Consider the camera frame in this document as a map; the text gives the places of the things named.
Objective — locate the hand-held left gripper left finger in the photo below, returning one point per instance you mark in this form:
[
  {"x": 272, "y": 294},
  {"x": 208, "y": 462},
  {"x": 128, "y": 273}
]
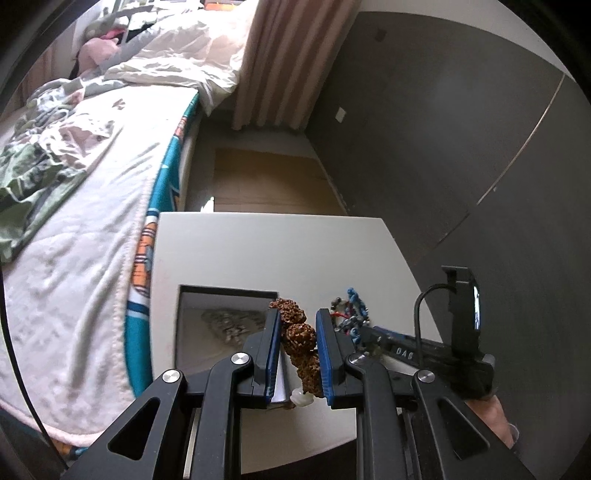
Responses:
[{"x": 271, "y": 341}]

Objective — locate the green patterned quilt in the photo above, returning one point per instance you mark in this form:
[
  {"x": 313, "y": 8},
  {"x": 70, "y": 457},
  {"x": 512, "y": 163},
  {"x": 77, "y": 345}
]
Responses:
[{"x": 32, "y": 170}]

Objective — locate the white wall socket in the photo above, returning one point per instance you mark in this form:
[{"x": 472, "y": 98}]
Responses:
[{"x": 340, "y": 114}]

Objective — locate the pink cloth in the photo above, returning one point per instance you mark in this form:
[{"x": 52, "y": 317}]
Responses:
[{"x": 99, "y": 50}]

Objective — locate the person's right forearm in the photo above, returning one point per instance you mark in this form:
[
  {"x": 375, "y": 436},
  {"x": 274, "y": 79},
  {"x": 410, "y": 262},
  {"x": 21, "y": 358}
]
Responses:
[{"x": 491, "y": 417}]

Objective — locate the pink striped curtain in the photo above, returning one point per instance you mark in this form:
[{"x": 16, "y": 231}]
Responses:
[{"x": 286, "y": 64}]

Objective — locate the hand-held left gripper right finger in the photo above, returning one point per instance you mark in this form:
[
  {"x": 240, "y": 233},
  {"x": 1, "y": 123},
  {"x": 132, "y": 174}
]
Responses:
[{"x": 324, "y": 350}]

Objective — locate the teal cartoon bedsheet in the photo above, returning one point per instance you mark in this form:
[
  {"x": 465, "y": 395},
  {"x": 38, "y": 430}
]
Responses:
[{"x": 152, "y": 240}]

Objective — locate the flat cardboard sheet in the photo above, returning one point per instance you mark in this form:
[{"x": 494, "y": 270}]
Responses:
[{"x": 272, "y": 177}]

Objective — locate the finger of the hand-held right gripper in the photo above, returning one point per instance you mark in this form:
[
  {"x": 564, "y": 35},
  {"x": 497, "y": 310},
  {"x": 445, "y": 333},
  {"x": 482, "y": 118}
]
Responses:
[{"x": 392, "y": 344}]

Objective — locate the white jewelry box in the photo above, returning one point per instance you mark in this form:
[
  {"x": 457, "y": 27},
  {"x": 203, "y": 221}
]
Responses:
[{"x": 194, "y": 332}]

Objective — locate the white fleece blanket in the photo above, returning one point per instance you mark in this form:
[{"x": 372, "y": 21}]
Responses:
[{"x": 87, "y": 240}]

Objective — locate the white duvet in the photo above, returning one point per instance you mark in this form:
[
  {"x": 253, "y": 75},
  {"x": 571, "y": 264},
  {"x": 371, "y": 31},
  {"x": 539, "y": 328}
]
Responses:
[{"x": 184, "y": 50}]

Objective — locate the silver jewelry piece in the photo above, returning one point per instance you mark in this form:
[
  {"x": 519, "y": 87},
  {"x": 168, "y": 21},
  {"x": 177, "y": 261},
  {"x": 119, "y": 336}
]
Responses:
[{"x": 231, "y": 325}]

